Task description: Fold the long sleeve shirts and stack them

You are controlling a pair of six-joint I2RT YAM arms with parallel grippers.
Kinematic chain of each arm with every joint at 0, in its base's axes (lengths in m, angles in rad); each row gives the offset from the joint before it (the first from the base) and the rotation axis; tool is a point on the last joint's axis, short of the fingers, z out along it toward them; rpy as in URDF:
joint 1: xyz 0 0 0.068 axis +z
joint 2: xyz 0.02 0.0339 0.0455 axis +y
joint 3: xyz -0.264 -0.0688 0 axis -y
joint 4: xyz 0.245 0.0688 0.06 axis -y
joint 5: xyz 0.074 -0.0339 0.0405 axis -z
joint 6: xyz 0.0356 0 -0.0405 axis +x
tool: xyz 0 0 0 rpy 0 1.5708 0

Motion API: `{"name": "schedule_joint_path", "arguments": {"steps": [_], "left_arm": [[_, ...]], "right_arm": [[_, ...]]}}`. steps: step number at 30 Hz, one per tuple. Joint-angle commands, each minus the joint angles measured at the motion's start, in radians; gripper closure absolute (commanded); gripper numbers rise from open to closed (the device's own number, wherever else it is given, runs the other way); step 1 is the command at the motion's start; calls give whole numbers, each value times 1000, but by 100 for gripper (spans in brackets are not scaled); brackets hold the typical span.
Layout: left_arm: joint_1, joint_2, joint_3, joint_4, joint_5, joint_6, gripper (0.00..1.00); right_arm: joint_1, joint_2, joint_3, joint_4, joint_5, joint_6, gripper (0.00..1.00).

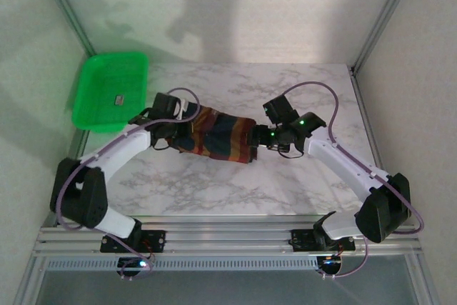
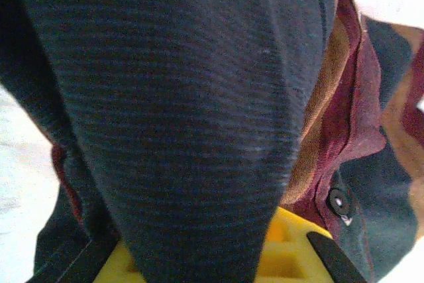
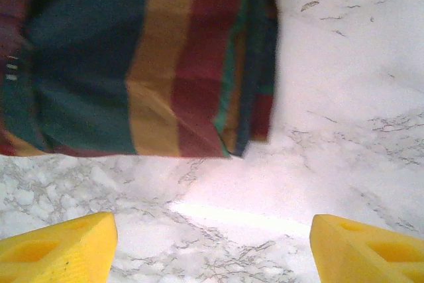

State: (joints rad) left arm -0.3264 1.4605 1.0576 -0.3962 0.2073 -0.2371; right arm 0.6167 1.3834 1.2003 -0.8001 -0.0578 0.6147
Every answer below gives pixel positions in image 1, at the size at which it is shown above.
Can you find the multicolour plaid long sleeve shirt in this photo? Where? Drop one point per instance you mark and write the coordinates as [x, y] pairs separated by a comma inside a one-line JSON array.
[[221, 133]]

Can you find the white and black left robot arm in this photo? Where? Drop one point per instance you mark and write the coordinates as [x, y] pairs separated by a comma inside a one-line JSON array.
[[118, 148]]

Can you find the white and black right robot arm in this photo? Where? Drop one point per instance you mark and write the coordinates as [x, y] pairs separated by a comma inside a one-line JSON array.
[[342, 165]]

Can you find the small grey label tag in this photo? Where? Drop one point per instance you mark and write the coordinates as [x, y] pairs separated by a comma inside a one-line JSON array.
[[119, 100]]

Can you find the green plastic basket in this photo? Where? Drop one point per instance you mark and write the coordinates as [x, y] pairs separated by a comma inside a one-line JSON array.
[[93, 115]]

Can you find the round black controller board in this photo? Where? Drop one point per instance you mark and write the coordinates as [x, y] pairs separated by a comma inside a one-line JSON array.
[[330, 267], [134, 268]]

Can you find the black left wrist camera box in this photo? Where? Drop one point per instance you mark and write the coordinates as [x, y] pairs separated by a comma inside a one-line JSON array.
[[165, 105]]

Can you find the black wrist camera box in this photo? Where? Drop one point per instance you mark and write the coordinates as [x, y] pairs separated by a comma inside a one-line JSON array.
[[165, 105], [280, 108]]

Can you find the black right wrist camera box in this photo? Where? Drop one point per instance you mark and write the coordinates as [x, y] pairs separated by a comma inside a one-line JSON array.
[[280, 108]]

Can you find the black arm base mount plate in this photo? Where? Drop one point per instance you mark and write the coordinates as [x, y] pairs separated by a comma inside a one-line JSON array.
[[303, 240], [153, 240]]

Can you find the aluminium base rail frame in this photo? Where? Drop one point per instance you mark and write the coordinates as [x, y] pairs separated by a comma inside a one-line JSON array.
[[228, 237]]

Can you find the aluminium corner post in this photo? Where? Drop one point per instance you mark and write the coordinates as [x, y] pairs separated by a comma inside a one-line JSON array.
[[385, 15], [68, 12]]

